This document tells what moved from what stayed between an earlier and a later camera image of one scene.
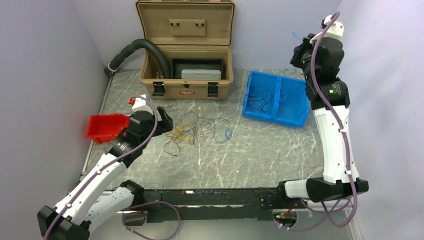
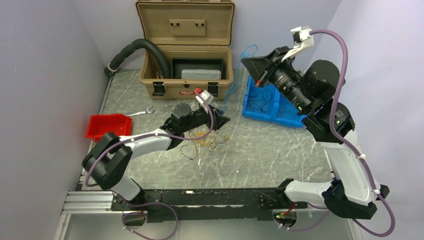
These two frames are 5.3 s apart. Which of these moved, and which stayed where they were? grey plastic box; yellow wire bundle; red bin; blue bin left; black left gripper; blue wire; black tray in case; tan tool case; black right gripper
Moved: black right gripper; yellow wire bundle; blue wire; black left gripper
Stayed: blue bin left; black tray in case; grey plastic box; red bin; tan tool case
